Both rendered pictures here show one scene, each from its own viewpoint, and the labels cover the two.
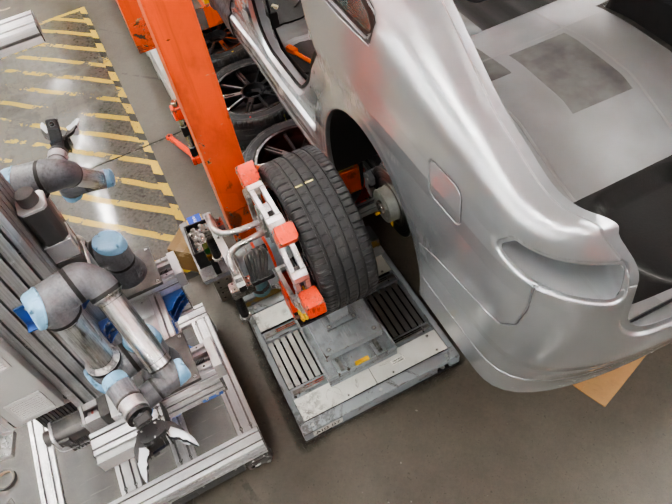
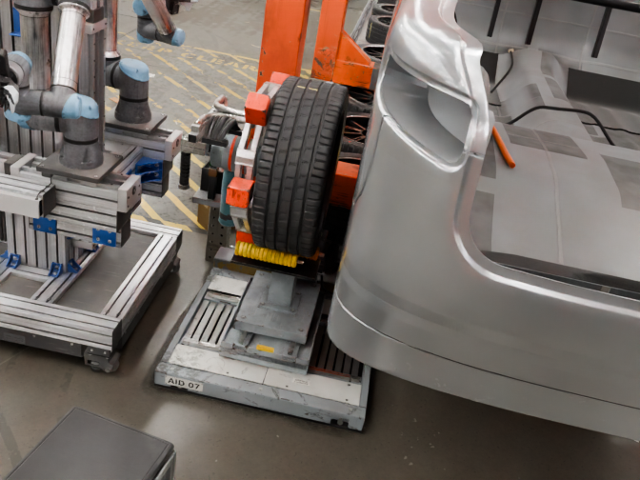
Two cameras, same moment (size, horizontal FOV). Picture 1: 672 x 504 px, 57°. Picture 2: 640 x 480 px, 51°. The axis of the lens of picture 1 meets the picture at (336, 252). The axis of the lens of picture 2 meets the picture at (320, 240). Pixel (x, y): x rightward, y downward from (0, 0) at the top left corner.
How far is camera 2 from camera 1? 134 cm
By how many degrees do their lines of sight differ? 27
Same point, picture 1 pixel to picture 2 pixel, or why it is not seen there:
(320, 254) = (273, 142)
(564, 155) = (584, 230)
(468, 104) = not seen: outside the picture
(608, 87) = not seen: outside the picture
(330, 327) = (263, 304)
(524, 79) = (595, 167)
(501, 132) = not seen: outside the picture
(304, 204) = (292, 98)
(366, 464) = (184, 438)
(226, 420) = (105, 302)
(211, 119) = (283, 30)
